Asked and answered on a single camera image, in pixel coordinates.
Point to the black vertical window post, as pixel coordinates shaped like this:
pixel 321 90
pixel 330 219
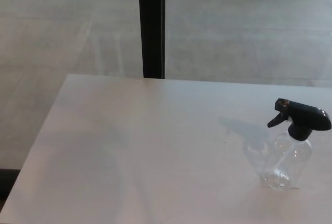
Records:
pixel 152 27

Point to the black trigger sprayer lid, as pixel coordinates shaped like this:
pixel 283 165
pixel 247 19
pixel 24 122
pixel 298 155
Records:
pixel 303 116

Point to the clear plastic spray bottle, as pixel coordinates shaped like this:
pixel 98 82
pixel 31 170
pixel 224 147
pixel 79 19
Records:
pixel 285 161

